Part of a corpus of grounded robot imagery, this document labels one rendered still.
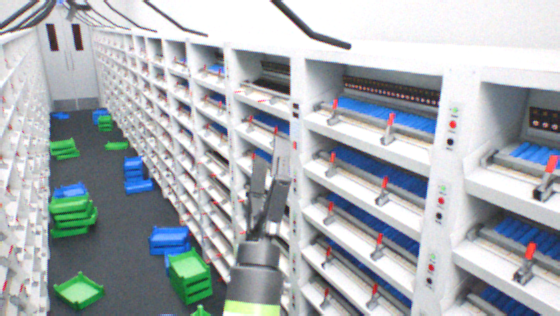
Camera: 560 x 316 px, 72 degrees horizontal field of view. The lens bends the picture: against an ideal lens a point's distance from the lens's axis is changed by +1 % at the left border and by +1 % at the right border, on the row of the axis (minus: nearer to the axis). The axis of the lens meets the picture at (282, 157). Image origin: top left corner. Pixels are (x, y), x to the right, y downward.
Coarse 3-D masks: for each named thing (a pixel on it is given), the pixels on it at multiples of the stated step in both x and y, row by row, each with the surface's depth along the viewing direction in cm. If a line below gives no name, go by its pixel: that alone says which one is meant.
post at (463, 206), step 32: (448, 64) 89; (480, 64) 83; (448, 96) 91; (480, 96) 85; (512, 96) 91; (480, 128) 88; (448, 160) 93; (448, 224) 97; (448, 256) 98; (416, 288) 110; (448, 288) 102
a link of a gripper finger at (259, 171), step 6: (258, 162) 79; (264, 162) 79; (258, 168) 78; (264, 168) 79; (252, 174) 78; (258, 174) 78; (264, 174) 79; (252, 180) 77; (258, 180) 78; (264, 180) 78; (252, 186) 77; (258, 186) 77; (264, 186) 78; (258, 192) 77
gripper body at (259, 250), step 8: (256, 216) 70; (264, 216) 67; (256, 232) 67; (256, 240) 66; (264, 240) 64; (240, 248) 65; (248, 248) 64; (256, 248) 64; (264, 248) 64; (272, 248) 65; (280, 248) 67; (240, 256) 65; (248, 256) 64; (256, 256) 63; (264, 256) 64; (272, 256) 64; (264, 264) 63; (272, 264) 64
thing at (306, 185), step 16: (304, 64) 142; (320, 64) 145; (336, 64) 149; (304, 80) 144; (320, 80) 147; (336, 80) 151; (304, 96) 146; (304, 128) 150; (304, 144) 152; (304, 176) 157; (304, 192) 159; (304, 224) 164; (304, 272) 173; (304, 304) 178
